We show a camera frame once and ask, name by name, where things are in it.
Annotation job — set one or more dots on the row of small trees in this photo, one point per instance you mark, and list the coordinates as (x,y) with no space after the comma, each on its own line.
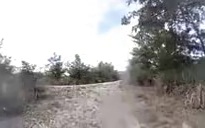
(76,71)

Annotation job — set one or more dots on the bare dirt path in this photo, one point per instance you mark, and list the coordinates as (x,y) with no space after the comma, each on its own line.
(115,111)

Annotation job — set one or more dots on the dry grass verge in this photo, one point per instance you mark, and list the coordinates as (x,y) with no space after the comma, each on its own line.
(166,113)
(66,106)

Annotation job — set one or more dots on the stand of tall trees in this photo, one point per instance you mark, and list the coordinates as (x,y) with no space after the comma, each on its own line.
(170,43)

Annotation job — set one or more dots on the pale dirt side track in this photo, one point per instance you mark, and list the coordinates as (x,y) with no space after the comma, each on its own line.
(83,84)

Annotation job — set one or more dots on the dry bushes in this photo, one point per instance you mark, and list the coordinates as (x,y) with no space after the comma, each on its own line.
(193,95)

